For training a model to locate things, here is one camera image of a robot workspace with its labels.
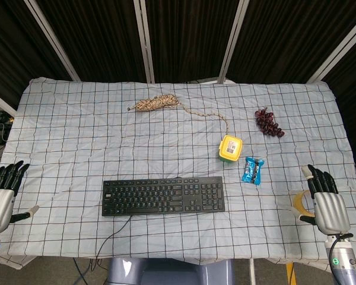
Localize blue checked tablecloth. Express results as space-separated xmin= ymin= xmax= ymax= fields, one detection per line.
xmin=0 ymin=77 xmax=356 ymax=267

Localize dark red grape bunch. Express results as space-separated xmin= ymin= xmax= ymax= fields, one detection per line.
xmin=254 ymin=107 xmax=285 ymax=138

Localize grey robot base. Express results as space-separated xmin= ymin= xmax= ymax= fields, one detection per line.
xmin=106 ymin=257 xmax=236 ymax=285

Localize green container yellow lid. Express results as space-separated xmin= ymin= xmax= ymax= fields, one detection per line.
xmin=218 ymin=135 xmax=243 ymax=163

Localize black computer keyboard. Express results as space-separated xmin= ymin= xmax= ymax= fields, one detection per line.
xmin=101 ymin=176 xmax=226 ymax=217

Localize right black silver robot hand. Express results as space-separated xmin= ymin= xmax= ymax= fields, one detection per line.
xmin=298 ymin=164 xmax=351 ymax=235

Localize yellow tape roll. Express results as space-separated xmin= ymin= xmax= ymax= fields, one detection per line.
xmin=291 ymin=191 xmax=315 ymax=219

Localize blue floor cable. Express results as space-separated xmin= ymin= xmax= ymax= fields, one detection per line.
xmin=72 ymin=257 xmax=87 ymax=285

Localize black keyboard cable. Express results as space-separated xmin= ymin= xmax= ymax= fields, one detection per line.
xmin=90 ymin=215 xmax=134 ymax=273

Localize beige braided rope bundle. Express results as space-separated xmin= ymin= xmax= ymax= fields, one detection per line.
xmin=126 ymin=93 xmax=230 ymax=135

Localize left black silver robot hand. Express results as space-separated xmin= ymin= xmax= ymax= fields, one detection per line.
xmin=0 ymin=160 xmax=40 ymax=233

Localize white partition frame post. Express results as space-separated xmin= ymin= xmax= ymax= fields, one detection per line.
xmin=217 ymin=0 xmax=250 ymax=84
xmin=0 ymin=87 xmax=18 ymax=117
xmin=132 ymin=0 xmax=155 ymax=84
xmin=23 ymin=0 xmax=81 ymax=82
xmin=304 ymin=21 xmax=356 ymax=84

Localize blue snack packet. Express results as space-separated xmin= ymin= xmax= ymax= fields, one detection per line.
xmin=241 ymin=156 xmax=265 ymax=186

